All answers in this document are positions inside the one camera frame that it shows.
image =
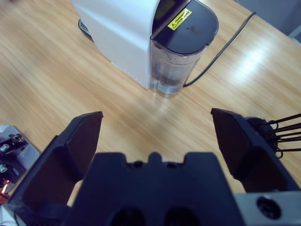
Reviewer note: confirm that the white metal frame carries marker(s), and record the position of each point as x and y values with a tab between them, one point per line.
296	34

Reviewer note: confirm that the metal drip tray grate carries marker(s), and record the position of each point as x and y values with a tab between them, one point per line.
84	28

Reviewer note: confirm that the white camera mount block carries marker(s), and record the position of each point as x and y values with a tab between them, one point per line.
21	153

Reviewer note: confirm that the white capsule coffee machine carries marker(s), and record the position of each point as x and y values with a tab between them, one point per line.
122	35

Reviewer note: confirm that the black capsule holder with rods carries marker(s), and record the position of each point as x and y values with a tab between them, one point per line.
268	131

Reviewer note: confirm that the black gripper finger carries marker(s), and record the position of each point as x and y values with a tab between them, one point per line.
58	160
249	150

